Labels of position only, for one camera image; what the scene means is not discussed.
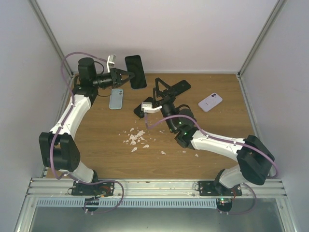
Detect aluminium front rail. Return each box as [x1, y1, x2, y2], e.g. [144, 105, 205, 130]
[26, 178, 287, 198]

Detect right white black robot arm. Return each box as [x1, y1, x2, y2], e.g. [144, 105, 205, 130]
[143, 78, 278, 196]

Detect black cased phone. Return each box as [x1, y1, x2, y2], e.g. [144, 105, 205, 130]
[168, 80, 191, 97]
[133, 96, 155, 119]

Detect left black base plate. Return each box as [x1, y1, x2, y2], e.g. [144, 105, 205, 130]
[67, 181, 114, 198]

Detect black smartphone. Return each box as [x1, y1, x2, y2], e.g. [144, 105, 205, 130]
[125, 55, 147, 90]

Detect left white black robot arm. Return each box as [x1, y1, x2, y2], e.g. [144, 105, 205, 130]
[39, 55, 135, 195]

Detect black cased phone rear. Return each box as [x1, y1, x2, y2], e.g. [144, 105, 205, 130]
[168, 80, 191, 97]

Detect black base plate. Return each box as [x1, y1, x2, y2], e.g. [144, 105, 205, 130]
[67, 181, 114, 198]
[194, 180, 242, 197]

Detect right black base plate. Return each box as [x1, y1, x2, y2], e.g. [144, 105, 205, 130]
[194, 180, 242, 197]

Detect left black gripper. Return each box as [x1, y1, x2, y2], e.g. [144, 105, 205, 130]
[93, 68, 134, 89]

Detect light blue phone case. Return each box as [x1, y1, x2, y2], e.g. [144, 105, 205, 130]
[109, 88, 124, 110]

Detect lilac phone case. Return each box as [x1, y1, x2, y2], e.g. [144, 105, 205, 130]
[198, 93, 223, 113]

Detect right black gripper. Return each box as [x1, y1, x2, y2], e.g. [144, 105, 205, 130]
[153, 78, 177, 133]

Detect grey slotted cable duct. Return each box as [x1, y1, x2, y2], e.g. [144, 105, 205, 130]
[37, 198, 217, 209]

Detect white debris pieces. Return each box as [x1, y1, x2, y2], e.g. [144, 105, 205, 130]
[115, 118, 199, 160]

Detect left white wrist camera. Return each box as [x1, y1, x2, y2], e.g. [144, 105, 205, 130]
[106, 55, 116, 73]

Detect black cased phone centre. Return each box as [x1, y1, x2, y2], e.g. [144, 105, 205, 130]
[133, 96, 155, 119]

